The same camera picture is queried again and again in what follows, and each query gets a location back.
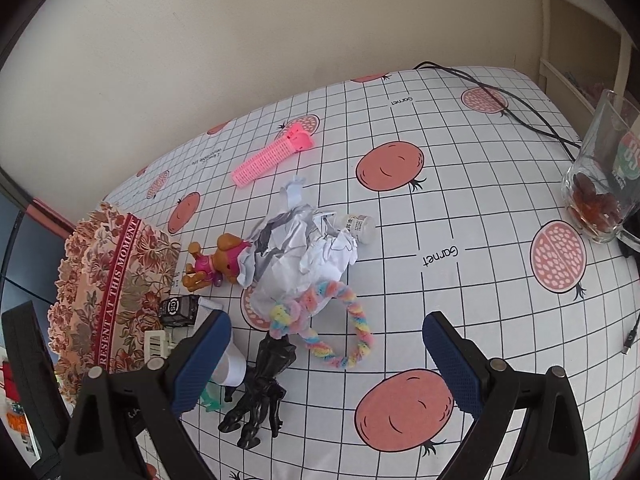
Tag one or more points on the pink perforated plastic tube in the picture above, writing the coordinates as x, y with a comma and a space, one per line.
270, 155

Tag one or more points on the white paper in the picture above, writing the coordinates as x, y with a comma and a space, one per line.
290, 255

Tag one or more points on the green plastic piece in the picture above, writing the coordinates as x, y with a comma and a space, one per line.
212, 400

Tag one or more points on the small black box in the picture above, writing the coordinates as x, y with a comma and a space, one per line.
177, 307

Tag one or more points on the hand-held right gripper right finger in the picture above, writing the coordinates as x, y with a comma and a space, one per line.
455, 370

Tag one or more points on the floral paper box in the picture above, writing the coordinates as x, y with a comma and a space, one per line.
115, 285

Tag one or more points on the dark blue cabinet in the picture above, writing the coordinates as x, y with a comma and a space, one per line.
12, 250

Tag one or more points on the glass mug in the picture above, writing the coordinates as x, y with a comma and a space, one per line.
600, 160

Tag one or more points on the brown dog toy figure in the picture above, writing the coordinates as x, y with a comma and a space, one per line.
220, 260

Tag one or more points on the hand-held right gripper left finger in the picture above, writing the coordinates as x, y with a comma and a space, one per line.
200, 365

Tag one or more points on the white tape roll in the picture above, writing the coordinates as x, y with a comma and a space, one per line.
232, 367

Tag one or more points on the pile of red dates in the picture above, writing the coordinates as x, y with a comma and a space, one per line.
595, 200

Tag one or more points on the black toy hand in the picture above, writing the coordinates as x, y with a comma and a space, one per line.
260, 395

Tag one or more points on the black frame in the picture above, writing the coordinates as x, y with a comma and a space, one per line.
25, 360

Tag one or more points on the small white bottle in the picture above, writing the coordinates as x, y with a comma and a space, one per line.
360, 225

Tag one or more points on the white shelf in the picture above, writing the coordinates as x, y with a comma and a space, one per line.
575, 25

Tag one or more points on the salmon pink board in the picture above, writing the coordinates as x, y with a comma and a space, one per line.
47, 217

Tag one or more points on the black plush object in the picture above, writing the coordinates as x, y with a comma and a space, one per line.
631, 245

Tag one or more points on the desktop with pomegranate grid tablecloth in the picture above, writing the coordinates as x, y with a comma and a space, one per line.
480, 200

